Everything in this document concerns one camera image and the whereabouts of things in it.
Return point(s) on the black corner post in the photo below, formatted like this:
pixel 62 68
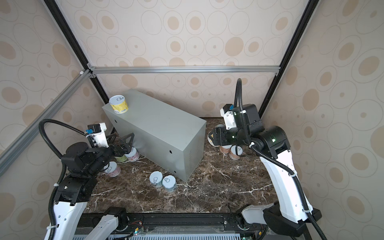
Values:
pixel 299 32
pixel 69 35

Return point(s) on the black right corner post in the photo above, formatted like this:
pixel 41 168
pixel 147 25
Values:
pixel 299 32

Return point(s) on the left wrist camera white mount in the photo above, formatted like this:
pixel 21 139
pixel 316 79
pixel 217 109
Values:
pixel 96 136

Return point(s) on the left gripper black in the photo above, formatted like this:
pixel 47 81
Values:
pixel 127 146

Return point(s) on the blue label can right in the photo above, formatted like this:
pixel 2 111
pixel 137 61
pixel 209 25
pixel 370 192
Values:
pixel 169 183

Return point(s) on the green can behind cabinet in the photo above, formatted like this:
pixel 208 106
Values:
pixel 121 159

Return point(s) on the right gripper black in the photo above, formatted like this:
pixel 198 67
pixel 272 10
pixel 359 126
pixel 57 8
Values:
pixel 218 134

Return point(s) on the blue label can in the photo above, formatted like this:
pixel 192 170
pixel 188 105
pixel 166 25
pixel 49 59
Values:
pixel 169 183
pixel 156 179

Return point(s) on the blue label can left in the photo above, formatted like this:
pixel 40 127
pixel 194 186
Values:
pixel 156 179

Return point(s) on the horizontal aluminium back rail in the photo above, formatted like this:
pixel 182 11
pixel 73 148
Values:
pixel 185 70

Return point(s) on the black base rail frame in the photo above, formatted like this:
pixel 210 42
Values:
pixel 193 226

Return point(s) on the pink can behind cabinet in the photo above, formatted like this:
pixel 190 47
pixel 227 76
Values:
pixel 133 155

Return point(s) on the grey metal cabinet box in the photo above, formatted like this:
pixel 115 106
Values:
pixel 168 136

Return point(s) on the small yellow label can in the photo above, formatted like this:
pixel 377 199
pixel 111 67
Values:
pixel 212 138

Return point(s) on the tall yellow label can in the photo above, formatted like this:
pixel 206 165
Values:
pixel 119 104

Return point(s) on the pink label can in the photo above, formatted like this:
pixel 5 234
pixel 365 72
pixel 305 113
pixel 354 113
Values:
pixel 225 149
pixel 236 152

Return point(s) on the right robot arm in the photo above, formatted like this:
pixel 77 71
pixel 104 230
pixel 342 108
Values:
pixel 292 212

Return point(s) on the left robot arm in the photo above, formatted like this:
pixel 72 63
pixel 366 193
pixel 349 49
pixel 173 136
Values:
pixel 81 164

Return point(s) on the black left corner post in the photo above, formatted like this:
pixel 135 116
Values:
pixel 69 35

